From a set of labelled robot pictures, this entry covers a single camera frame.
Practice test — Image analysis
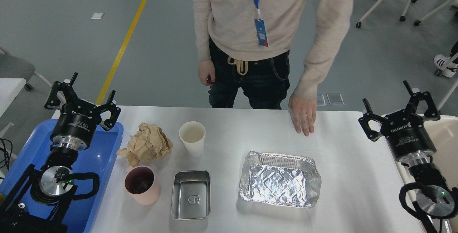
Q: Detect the crumpled brown paper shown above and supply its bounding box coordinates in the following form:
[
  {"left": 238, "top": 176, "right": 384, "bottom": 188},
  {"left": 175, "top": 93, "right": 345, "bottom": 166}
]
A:
[{"left": 116, "top": 122, "right": 173, "bottom": 168}]

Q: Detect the person right hand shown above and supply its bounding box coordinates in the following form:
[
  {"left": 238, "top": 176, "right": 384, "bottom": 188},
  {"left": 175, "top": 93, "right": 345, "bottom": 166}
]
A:
[{"left": 198, "top": 60, "right": 216, "bottom": 86}]

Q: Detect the person in beige sweater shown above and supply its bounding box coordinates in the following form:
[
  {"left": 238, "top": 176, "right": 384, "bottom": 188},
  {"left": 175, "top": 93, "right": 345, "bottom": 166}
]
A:
[{"left": 192, "top": 0, "right": 355, "bottom": 110}]

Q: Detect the white side table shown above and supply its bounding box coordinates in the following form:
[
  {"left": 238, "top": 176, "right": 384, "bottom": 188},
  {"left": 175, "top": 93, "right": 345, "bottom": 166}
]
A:
[{"left": 0, "top": 78, "right": 26, "bottom": 116}]

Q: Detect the aluminium foil container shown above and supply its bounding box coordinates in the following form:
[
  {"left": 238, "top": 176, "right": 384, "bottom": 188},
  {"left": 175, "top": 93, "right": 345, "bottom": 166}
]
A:
[{"left": 239, "top": 150, "right": 322, "bottom": 208}]

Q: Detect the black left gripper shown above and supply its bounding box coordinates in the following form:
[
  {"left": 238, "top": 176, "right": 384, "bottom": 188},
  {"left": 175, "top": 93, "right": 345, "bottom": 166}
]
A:
[{"left": 44, "top": 73, "right": 121, "bottom": 150}]

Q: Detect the blue plastic tray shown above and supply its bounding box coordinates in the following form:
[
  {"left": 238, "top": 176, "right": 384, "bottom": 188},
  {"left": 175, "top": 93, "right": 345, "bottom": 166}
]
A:
[{"left": 0, "top": 119, "right": 124, "bottom": 233}]

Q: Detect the white sneaker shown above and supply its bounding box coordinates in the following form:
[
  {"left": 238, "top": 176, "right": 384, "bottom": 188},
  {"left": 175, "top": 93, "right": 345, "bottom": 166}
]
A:
[{"left": 434, "top": 53, "right": 458, "bottom": 78}]

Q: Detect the white paper cup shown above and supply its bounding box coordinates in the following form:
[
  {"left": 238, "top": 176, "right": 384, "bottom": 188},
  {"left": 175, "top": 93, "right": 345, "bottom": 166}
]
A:
[{"left": 179, "top": 121, "right": 206, "bottom": 156}]

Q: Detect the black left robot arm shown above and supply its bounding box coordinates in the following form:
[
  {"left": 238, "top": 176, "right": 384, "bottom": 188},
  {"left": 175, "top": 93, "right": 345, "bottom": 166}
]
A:
[{"left": 1, "top": 73, "right": 124, "bottom": 233}]

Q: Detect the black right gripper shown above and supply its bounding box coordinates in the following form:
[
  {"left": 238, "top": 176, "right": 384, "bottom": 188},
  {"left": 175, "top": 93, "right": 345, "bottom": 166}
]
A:
[{"left": 359, "top": 80, "right": 441, "bottom": 162}]

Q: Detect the grey chair at left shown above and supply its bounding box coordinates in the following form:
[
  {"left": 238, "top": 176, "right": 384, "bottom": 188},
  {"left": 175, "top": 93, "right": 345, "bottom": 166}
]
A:
[{"left": 0, "top": 47, "right": 52, "bottom": 91}]

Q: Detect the blue lanyard badge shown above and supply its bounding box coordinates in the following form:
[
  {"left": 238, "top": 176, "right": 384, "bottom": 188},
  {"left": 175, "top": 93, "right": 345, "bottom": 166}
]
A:
[{"left": 253, "top": 0, "right": 269, "bottom": 47}]

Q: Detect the stainless steel rectangular tray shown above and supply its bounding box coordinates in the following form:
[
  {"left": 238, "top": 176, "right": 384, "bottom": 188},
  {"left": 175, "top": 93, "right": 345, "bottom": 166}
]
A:
[{"left": 171, "top": 170, "right": 211, "bottom": 220}]

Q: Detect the person left hand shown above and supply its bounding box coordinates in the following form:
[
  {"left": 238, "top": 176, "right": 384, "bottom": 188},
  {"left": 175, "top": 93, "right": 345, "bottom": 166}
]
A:
[{"left": 288, "top": 94, "right": 317, "bottom": 137}]

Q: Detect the pink ribbed mug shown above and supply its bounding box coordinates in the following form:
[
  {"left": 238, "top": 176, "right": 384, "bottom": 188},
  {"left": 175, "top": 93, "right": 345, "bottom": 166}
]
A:
[{"left": 124, "top": 165, "right": 161, "bottom": 205}]

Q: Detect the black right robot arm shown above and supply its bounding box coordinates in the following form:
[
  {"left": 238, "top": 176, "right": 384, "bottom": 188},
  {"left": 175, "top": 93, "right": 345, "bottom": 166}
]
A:
[{"left": 359, "top": 80, "right": 457, "bottom": 233}]

